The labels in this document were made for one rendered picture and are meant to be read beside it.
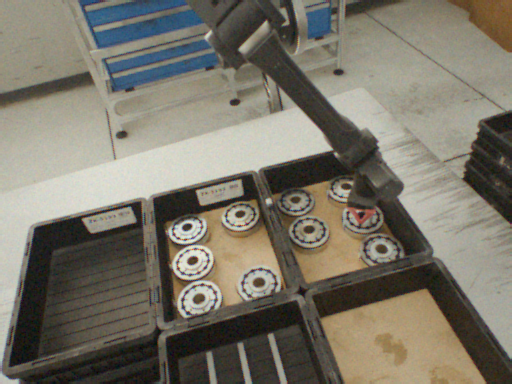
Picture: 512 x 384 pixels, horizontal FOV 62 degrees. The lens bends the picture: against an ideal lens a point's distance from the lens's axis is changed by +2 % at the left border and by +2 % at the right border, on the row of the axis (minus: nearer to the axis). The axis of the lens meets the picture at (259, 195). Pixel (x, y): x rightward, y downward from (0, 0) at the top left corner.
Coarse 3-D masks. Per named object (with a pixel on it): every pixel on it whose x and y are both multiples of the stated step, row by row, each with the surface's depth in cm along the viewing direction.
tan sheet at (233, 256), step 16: (224, 208) 119; (208, 224) 115; (208, 240) 111; (224, 240) 111; (240, 240) 110; (256, 240) 110; (224, 256) 107; (240, 256) 107; (256, 256) 106; (272, 256) 106; (224, 272) 104; (240, 272) 103; (176, 288) 102; (224, 288) 101; (224, 304) 98
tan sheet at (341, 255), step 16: (320, 192) 119; (320, 208) 115; (336, 208) 114; (288, 224) 112; (336, 224) 111; (384, 224) 109; (336, 240) 107; (352, 240) 106; (304, 256) 105; (320, 256) 104; (336, 256) 104; (352, 256) 103; (304, 272) 101; (320, 272) 101; (336, 272) 100
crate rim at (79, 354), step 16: (96, 208) 110; (112, 208) 110; (144, 208) 108; (48, 224) 108; (144, 224) 104; (32, 240) 105; (144, 240) 101; (16, 304) 92; (16, 320) 89; (128, 336) 84; (144, 336) 84; (64, 352) 83; (80, 352) 83; (96, 352) 83; (0, 368) 82; (16, 368) 82; (32, 368) 81; (48, 368) 83
